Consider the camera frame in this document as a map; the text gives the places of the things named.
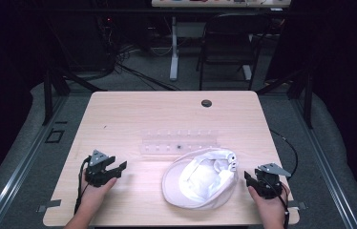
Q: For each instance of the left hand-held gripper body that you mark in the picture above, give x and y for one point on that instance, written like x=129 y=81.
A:
x=97 y=173

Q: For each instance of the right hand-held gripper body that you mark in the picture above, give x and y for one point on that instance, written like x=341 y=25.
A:
x=268 y=184

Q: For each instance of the white cap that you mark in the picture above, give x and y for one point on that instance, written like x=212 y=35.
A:
x=175 y=187

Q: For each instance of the person's right hand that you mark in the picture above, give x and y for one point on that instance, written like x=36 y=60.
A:
x=272 y=206

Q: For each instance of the person's left hand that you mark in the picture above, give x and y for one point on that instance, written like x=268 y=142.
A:
x=92 y=195

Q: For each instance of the black square floor outlet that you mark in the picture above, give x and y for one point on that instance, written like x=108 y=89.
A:
x=54 y=136

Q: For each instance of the clear plastic rack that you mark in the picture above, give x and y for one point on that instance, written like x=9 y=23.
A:
x=167 y=143

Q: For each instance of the black round table grommet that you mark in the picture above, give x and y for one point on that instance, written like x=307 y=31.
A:
x=206 y=103

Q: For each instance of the white desk leg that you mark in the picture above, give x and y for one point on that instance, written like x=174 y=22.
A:
x=174 y=63

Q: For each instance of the black chair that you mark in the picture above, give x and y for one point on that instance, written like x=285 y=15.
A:
x=227 y=51

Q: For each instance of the light desk top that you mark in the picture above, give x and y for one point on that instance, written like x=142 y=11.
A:
x=218 y=4

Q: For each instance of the grey metal table bracket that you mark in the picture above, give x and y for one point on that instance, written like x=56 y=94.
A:
x=49 y=205

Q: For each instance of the aluminium floor rail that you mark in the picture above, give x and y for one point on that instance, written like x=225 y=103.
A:
x=17 y=171
x=326 y=165

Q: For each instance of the black metal frame stand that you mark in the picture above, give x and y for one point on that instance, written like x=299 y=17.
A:
x=308 y=98
x=48 y=95

